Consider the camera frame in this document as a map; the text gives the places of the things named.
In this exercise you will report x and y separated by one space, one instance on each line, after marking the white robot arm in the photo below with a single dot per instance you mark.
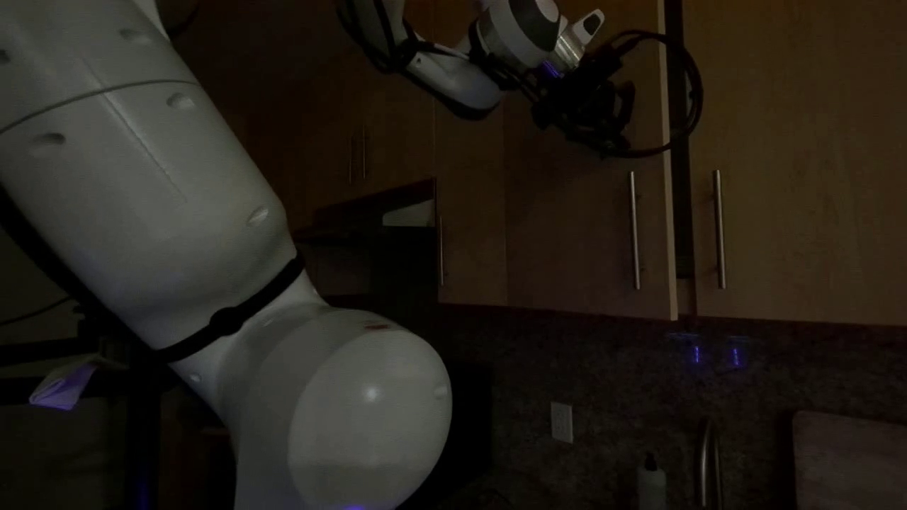
131 179

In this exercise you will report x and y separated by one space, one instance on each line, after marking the metal cabinet handle right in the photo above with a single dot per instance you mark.
721 230

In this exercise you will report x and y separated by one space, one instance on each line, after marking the white soap dispenser bottle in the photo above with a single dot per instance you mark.
651 487

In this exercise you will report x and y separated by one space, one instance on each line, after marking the white wall outlet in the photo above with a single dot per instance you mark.
562 427

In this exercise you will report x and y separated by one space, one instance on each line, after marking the metal cabinet handle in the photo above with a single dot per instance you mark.
721 230
636 230

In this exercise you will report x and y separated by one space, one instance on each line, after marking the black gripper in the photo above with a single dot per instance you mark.
588 106

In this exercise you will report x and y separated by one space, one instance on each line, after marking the wooden cabinet door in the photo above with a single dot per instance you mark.
532 219
806 118

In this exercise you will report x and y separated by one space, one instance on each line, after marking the metal cabinet handle left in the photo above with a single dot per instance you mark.
636 230

